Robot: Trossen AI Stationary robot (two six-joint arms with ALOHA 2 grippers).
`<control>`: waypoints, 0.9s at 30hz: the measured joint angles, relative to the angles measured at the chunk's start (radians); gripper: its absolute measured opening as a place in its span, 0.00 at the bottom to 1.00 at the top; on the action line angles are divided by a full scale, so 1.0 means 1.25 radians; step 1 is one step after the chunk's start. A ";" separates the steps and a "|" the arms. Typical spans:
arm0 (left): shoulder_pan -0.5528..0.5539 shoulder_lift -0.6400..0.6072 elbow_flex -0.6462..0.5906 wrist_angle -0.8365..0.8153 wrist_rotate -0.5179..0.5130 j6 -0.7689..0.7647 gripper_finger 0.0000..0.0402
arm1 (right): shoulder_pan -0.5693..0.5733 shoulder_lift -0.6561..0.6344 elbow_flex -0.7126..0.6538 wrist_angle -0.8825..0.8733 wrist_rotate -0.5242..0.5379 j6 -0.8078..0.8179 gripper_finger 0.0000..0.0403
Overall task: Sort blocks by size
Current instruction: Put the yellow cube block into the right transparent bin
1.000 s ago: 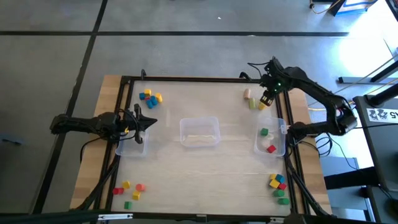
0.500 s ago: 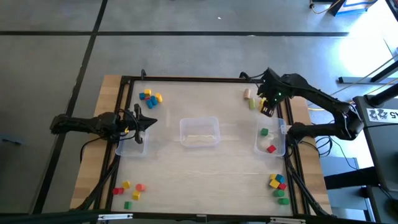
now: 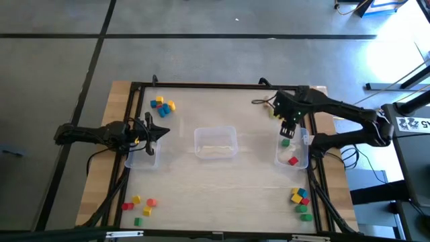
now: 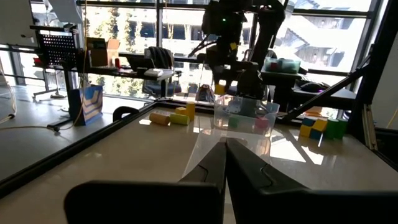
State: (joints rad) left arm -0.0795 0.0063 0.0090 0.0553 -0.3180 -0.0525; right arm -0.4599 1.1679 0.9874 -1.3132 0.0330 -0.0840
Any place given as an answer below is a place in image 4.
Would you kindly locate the blue and white paper bag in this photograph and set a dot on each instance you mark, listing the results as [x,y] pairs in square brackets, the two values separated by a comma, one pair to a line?
[88,105]

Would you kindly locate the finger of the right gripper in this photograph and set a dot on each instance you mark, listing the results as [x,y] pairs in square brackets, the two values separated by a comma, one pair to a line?
[216,79]
[229,82]

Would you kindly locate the black perforated panel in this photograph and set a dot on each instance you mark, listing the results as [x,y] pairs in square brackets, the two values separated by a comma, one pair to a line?
[57,48]

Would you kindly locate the white board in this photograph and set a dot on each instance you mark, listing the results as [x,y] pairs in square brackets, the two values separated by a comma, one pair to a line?
[15,21]

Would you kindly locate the light green wooden cylinder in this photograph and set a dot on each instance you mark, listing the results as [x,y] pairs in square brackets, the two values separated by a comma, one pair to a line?
[179,119]

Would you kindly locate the blue wooden cube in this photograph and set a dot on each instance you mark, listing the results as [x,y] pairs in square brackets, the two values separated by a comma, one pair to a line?
[315,134]
[308,121]

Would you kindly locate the tan wooden cylinder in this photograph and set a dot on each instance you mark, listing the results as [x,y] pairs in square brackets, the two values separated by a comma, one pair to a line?
[159,119]

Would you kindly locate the white flat device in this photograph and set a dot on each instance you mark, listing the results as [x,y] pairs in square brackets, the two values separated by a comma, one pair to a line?
[154,72]

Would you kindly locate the teal storage bin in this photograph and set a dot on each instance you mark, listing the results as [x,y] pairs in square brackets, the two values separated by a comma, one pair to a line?
[281,65]

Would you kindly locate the yellow wooden cylinder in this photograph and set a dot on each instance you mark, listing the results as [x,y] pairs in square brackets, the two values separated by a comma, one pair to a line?
[190,110]

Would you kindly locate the black frame clamp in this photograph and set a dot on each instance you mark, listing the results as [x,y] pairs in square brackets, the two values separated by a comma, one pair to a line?
[124,109]

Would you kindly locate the green wooden cube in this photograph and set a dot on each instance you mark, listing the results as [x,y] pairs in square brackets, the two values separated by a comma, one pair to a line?
[233,121]

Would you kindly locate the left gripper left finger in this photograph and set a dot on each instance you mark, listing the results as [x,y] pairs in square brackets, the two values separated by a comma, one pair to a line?
[140,202]

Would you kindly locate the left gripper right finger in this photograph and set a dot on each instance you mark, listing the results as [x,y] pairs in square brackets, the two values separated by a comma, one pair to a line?
[311,208]

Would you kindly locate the brown cardboard box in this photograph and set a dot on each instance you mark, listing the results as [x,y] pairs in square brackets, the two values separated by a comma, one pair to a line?
[97,53]
[112,46]

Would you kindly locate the red wooden cube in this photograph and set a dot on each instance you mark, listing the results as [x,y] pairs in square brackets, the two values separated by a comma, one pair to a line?
[261,123]

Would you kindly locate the red bottle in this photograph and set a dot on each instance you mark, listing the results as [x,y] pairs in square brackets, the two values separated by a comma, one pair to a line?
[117,63]

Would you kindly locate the black computer mouse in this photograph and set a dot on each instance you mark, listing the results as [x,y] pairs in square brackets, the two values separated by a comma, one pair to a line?
[311,87]

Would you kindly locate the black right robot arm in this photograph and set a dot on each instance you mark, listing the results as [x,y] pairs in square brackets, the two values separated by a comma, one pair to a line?
[224,12]

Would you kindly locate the dark backpack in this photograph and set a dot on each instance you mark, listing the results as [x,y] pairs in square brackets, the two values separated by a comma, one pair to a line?
[205,93]

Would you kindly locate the black desk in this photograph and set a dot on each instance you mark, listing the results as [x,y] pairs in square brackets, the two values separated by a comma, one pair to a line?
[102,71]
[280,84]

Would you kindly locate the dark office chair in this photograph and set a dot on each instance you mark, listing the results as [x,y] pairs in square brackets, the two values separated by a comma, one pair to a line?
[158,57]

